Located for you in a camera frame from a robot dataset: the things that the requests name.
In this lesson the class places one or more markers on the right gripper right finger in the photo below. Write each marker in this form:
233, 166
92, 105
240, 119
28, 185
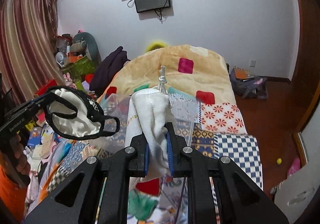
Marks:
177, 161

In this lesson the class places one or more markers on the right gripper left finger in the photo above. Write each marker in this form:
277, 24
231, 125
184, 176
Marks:
139, 158

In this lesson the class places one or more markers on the fingers of the left gripper seen sideways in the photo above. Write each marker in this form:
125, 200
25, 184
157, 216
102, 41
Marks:
40, 102

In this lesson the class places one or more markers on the black white fabric pouch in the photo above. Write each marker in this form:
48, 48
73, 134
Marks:
75, 115

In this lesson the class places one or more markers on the white towel cloth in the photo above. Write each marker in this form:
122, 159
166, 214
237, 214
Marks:
149, 111

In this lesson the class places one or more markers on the left hand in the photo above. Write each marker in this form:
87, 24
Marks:
23, 166

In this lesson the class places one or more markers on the colourful patchwork bed cover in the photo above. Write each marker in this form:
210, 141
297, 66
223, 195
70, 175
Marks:
215, 130

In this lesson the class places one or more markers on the dark purple clothing pile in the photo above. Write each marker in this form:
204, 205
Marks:
107, 69

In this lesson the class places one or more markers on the grey green plush toy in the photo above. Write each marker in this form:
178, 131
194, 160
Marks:
84, 43

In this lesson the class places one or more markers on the striped brown curtain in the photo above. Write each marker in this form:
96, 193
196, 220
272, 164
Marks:
28, 36

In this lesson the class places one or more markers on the beige fleece blanket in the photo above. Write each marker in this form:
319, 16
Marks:
188, 69

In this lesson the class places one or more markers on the purple grey backpack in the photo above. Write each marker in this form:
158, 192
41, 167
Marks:
251, 87

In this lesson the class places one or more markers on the yellow green plush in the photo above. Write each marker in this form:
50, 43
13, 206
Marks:
155, 45

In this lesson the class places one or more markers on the wooden door frame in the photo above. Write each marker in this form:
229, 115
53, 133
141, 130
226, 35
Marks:
306, 74

